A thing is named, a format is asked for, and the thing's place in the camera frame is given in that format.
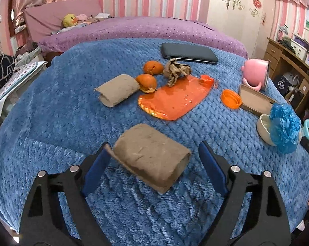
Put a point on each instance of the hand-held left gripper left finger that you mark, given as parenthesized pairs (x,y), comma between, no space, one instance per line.
(96,169)

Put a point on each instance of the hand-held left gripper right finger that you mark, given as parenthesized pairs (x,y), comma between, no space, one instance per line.
(212,166)

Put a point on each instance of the large brown cardboard tube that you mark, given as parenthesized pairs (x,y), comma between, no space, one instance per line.
(149,156)

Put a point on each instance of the orange plastic wrapper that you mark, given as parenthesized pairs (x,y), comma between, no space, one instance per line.
(175,98)

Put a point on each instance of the blue plastic bag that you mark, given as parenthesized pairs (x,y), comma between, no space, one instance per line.
(285,125)

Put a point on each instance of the white bowl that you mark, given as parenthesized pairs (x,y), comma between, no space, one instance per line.
(263,128)

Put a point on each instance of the orange plastic lid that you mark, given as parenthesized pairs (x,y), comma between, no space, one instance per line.
(231,98)

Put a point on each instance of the black bag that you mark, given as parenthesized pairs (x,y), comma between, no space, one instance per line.
(282,83)

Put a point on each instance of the brown cardboard tray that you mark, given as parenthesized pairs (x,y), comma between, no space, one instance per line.
(257,101)

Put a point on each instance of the small brown cardboard tube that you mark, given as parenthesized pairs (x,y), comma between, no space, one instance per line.
(117,89)

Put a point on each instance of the pink cup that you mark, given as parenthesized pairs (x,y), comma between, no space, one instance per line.
(253,71)

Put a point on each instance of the orange peel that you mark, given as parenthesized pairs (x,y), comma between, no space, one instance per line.
(146,82)
(153,67)

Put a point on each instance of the crumpled brown paper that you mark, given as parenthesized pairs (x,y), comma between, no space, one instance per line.
(176,71)

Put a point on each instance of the wooden desk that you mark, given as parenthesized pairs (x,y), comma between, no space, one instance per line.
(275,53)

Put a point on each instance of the white storage box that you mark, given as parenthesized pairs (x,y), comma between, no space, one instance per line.
(299,46)

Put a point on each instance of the black phone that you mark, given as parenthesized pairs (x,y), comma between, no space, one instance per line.
(189,53)

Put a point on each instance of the dotted white cushion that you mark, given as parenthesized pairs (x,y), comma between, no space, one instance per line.
(18,79)

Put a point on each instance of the dark patterned cloth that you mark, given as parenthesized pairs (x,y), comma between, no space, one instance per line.
(0,71)

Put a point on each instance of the cream wardrobe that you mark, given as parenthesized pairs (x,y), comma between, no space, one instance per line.
(236,23)

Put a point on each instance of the purple dotted bed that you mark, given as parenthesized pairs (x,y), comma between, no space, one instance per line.
(144,28)

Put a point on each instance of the yellow plush duck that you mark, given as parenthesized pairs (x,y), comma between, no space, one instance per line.
(70,20)

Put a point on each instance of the pile of clothes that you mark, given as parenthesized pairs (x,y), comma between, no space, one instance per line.
(92,18)

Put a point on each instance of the pink headboard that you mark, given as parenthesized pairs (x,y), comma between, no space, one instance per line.
(46,18)

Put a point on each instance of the pink satin curtain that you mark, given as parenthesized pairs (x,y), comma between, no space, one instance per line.
(23,0)

